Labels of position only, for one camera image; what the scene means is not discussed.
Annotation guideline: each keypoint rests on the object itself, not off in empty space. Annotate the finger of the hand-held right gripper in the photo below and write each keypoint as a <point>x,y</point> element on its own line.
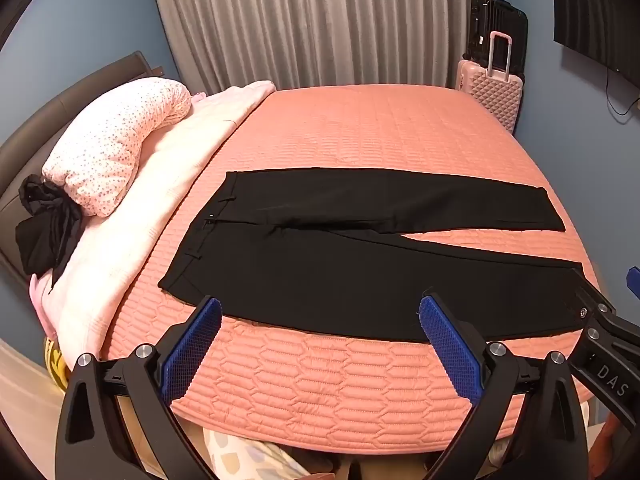
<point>600,365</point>
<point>634,284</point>

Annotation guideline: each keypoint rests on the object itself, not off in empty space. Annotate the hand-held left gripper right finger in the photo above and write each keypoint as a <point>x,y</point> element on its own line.
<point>447,342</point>

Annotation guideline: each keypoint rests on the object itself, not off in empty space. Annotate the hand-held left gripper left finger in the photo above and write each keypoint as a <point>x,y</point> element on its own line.
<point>192,347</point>

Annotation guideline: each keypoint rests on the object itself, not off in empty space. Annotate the black pants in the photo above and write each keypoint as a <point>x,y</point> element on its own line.
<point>325,280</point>

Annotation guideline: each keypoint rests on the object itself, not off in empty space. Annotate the patterned bed sheet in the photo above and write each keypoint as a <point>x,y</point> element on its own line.
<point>240,455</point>

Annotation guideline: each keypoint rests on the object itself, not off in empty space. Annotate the yellow object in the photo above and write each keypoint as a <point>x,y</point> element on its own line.
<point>55,365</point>

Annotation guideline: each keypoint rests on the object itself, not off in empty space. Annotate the light pink blanket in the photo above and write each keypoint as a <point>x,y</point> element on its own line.
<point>165,175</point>

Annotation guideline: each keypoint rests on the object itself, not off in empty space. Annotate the black cloth bundle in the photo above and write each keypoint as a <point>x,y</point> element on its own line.
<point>45,230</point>

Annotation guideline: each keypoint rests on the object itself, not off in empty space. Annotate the floral pink pillow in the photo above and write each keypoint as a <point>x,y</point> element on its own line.
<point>110,150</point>

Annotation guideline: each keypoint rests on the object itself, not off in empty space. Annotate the pink hard-shell suitcase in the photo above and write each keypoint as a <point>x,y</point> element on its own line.
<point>492,97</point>

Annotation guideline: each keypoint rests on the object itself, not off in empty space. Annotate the pink quilted bedspread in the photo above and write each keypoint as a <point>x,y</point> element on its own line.
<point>350,125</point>

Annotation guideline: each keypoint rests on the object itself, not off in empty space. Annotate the dark brown headboard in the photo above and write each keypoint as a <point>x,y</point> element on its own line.
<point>60,105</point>

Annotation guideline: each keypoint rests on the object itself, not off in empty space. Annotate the black hard-shell suitcase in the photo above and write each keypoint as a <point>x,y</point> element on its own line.
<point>480,20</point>

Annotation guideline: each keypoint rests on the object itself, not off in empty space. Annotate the grey pleated curtain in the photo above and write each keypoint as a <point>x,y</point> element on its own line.
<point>300,20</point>

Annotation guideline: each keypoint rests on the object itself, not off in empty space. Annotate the wall-mounted black television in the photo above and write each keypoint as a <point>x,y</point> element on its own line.
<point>590,5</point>

